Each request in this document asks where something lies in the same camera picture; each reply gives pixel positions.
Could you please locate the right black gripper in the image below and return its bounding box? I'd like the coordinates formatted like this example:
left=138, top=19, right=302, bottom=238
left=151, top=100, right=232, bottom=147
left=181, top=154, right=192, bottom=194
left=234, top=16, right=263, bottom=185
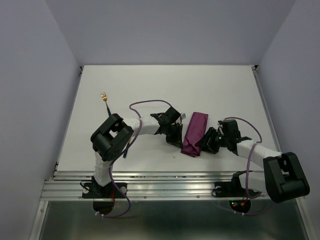
left=193, top=126, right=229, bottom=154

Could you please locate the purple cloth napkin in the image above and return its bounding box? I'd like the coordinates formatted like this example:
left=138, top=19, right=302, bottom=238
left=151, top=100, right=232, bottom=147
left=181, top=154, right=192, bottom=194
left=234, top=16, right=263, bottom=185
left=181, top=112, right=209, bottom=158

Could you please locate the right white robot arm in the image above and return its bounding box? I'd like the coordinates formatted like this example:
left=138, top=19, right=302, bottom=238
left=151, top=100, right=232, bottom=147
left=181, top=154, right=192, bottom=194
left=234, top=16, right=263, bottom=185
left=196, top=117, right=310, bottom=203

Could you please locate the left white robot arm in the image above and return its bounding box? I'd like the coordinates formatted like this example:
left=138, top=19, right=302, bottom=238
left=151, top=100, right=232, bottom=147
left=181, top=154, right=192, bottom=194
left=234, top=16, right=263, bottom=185
left=82, top=106, right=184, bottom=199

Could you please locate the gold knife dark handle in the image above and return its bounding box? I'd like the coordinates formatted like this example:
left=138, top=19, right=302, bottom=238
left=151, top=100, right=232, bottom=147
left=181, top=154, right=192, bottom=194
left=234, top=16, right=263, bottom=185
left=123, top=142, right=130, bottom=159

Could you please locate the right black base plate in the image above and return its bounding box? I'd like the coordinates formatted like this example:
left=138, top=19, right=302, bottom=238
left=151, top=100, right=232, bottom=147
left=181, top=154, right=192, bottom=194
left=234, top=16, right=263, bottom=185
left=211, top=181, right=248, bottom=198

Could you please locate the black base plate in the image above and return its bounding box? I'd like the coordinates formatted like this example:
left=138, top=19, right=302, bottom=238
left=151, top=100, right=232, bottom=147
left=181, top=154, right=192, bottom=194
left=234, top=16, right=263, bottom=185
left=211, top=181, right=248, bottom=198
left=80, top=181, right=126, bottom=199

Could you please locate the gold fork dark handle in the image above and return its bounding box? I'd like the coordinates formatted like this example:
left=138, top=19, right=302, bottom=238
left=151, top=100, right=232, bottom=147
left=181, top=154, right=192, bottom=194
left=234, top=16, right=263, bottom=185
left=101, top=92, right=112, bottom=116

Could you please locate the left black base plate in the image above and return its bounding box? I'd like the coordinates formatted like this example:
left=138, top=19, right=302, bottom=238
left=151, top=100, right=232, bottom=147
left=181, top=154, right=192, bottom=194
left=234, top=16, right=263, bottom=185
left=80, top=181, right=126, bottom=199

